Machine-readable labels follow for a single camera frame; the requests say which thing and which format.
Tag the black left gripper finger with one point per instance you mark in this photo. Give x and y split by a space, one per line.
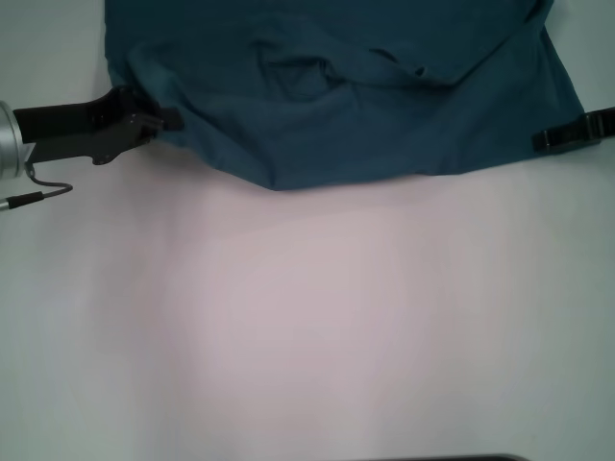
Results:
170 120

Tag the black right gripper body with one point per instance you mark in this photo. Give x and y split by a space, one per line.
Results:
606 124

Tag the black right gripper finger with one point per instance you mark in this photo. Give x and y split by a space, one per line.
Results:
564 135

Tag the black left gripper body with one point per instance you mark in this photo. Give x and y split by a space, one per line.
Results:
86 129

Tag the blue shirt with pink print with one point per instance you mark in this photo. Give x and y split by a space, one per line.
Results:
336 96

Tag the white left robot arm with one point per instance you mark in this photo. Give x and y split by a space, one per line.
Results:
9 139

